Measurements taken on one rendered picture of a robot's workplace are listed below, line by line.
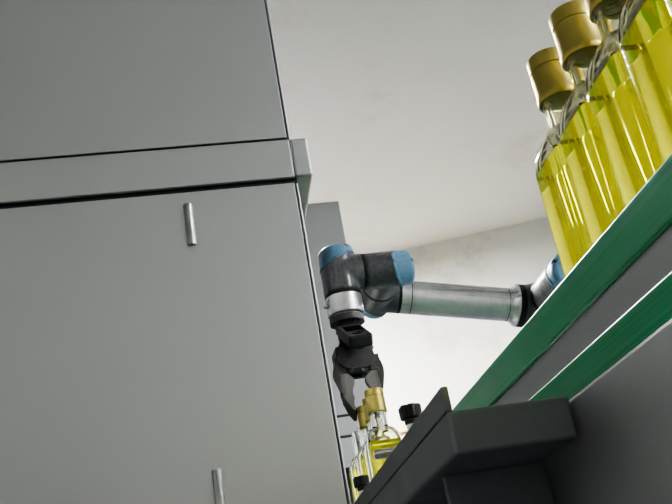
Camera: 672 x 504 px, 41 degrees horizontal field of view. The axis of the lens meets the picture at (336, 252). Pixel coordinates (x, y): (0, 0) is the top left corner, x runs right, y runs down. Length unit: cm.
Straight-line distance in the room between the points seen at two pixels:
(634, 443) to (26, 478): 73
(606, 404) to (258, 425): 58
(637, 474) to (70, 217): 83
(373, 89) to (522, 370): 316
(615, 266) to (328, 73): 318
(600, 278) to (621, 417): 10
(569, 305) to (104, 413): 62
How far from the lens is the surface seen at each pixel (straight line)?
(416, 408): 114
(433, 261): 540
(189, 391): 111
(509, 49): 387
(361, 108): 399
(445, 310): 199
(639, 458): 58
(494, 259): 539
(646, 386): 55
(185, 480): 109
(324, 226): 302
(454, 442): 62
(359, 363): 177
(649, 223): 56
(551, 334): 72
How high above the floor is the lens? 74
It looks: 24 degrees up
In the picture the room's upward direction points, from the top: 10 degrees counter-clockwise
